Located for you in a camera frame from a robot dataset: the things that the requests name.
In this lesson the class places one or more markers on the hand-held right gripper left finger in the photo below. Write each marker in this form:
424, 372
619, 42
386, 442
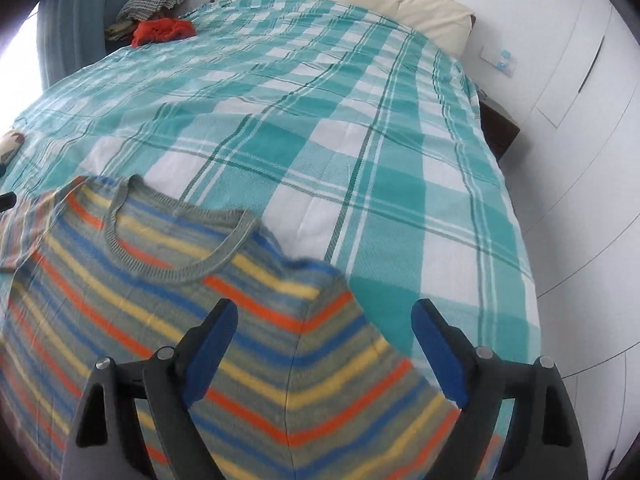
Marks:
212, 355

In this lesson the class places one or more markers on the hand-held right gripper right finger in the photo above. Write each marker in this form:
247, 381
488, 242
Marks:
440, 355

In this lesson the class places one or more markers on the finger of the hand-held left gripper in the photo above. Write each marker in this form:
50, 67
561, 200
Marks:
6, 201

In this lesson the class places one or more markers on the striped knit sweater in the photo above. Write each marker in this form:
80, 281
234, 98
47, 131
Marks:
150, 285

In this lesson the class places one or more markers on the cream brown printed cloth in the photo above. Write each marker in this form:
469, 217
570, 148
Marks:
10, 147

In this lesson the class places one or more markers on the teal curtain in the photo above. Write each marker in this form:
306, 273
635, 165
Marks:
75, 20

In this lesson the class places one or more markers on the green cloth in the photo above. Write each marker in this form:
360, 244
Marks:
117, 30

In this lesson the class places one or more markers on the red cloth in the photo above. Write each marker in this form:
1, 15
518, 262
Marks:
162, 31

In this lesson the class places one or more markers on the dark wooden nightstand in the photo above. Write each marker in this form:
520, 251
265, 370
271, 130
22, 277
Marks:
500, 127

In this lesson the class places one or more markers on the teal plaid blanket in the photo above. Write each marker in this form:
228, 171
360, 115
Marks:
325, 135

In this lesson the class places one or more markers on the grey patterned cloth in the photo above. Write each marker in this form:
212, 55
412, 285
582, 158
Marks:
150, 0

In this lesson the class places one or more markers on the white wardrobe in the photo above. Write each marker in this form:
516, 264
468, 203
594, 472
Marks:
590, 135

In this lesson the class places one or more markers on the white wall socket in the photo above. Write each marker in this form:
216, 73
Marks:
497, 60

